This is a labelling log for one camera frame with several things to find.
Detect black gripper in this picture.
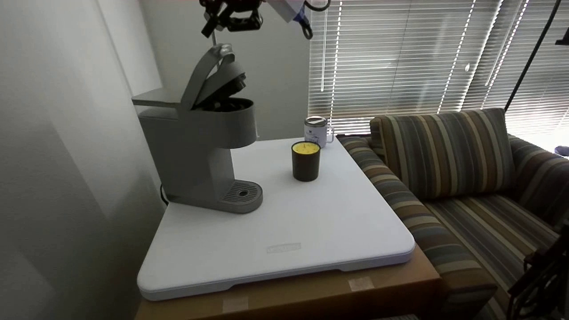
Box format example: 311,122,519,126
199,0,265,41

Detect grey coffee machine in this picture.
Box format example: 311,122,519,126
130,41,265,215

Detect white mug with lid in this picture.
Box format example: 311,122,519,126
302,114,334,149

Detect dark glass candle jar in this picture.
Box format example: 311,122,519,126
290,138,323,183

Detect white window blinds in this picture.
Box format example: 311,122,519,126
307,0,569,137

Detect white plastic board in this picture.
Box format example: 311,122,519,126
135,137,416,302

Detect striped sofa back cushion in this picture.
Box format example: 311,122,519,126
370,106,515,201

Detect wooden side table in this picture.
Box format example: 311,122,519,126
133,245,443,320

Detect black slanted pole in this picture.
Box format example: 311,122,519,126
503,0,565,112

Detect striped fabric sofa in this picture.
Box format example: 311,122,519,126
336,106,569,320

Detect black tripod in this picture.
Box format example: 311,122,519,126
505,220,569,320

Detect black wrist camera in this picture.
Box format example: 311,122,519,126
227,14,265,34

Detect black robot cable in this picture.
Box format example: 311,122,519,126
291,0,334,41

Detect black power cord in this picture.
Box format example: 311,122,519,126
156,181,171,208

